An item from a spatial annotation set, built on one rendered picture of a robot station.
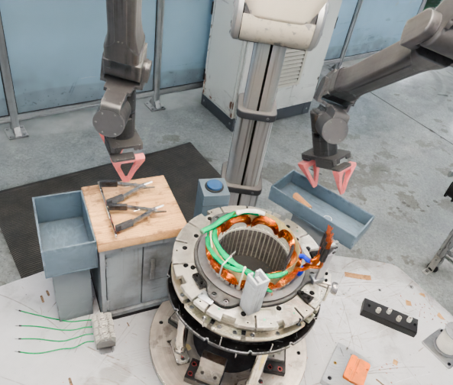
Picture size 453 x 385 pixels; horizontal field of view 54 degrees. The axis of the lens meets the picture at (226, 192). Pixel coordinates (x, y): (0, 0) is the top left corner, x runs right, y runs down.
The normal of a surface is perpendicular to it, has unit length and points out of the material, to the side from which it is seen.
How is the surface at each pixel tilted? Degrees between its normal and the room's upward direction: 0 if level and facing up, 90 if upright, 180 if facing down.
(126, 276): 90
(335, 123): 73
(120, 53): 117
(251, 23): 97
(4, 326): 0
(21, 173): 0
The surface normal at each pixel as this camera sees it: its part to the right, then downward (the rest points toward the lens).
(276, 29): -0.07, 0.77
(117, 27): -0.16, 0.91
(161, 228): 0.14, -0.76
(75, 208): 0.40, 0.64
